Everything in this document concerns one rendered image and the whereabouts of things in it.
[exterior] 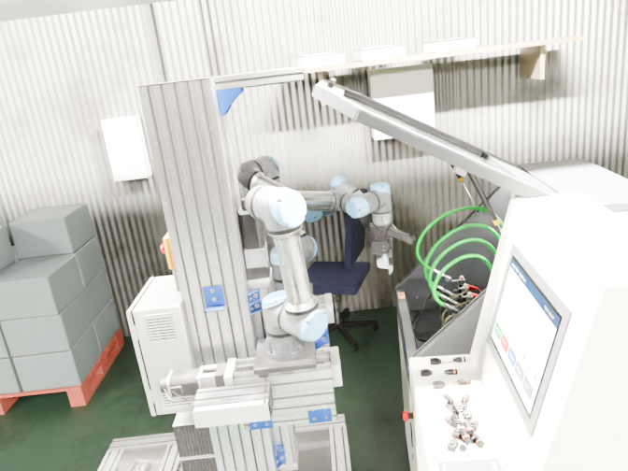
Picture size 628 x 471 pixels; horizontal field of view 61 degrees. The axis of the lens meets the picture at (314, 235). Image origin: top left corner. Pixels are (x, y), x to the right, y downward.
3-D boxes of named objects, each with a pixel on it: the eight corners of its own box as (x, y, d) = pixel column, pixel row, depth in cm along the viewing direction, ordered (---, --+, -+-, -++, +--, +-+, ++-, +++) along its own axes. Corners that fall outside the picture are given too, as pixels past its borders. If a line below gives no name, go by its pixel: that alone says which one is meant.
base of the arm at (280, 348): (264, 363, 191) (260, 339, 188) (266, 342, 205) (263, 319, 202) (306, 359, 191) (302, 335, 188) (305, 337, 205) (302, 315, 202)
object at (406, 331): (397, 319, 263) (395, 289, 258) (406, 318, 263) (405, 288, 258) (410, 394, 205) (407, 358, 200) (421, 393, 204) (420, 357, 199)
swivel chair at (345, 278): (377, 312, 443) (366, 186, 409) (389, 349, 386) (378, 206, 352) (302, 321, 443) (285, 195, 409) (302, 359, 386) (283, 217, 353)
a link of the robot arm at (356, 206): (338, 217, 197) (359, 208, 204) (361, 221, 189) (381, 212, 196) (336, 196, 195) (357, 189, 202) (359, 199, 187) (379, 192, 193)
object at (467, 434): (435, 402, 169) (435, 387, 167) (470, 400, 168) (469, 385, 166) (448, 452, 147) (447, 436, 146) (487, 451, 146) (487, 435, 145)
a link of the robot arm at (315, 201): (230, 217, 178) (334, 214, 211) (249, 221, 170) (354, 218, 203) (232, 181, 176) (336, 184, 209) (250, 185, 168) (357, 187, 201)
